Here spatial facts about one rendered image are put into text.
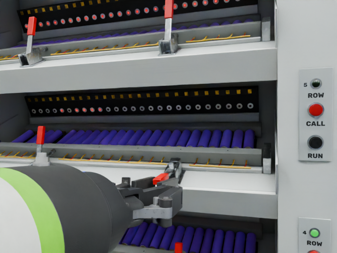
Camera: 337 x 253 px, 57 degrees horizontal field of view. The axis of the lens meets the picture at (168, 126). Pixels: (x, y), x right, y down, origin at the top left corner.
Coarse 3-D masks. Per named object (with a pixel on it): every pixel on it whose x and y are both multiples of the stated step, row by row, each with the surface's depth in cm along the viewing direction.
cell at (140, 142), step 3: (144, 132) 64; (147, 132) 64; (150, 132) 64; (144, 135) 63; (147, 135) 63; (150, 135) 64; (141, 138) 62; (144, 138) 62; (147, 138) 62; (138, 141) 61; (141, 141) 60; (144, 141) 61; (147, 141) 62; (138, 144) 59; (141, 144) 60; (144, 144) 60
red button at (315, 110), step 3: (312, 105) 40; (315, 105) 40; (318, 105) 40; (309, 108) 41; (312, 108) 40; (315, 108) 40; (318, 108) 40; (321, 108) 40; (309, 111) 41; (312, 111) 40; (315, 111) 40; (318, 111) 40; (321, 111) 40; (312, 114) 41; (315, 114) 40; (318, 114) 40
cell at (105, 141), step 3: (111, 132) 66; (114, 132) 67; (108, 135) 65; (111, 135) 65; (114, 135) 66; (105, 138) 64; (108, 138) 64; (111, 138) 65; (102, 141) 63; (105, 141) 63; (108, 141) 64; (99, 144) 62; (102, 144) 62; (105, 144) 62
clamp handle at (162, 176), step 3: (171, 165) 49; (171, 168) 49; (174, 168) 49; (168, 171) 48; (171, 171) 48; (174, 171) 49; (159, 174) 46; (162, 174) 46; (165, 174) 46; (168, 174) 46; (156, 177) 44; (159, 177) 44; (162, 177) 44; (165, 177) 45; (153, 180) 43; (156, 180) 43; (159, 180) 43; (162, 180) 44; (153, 183) 43; (156, 183) 43
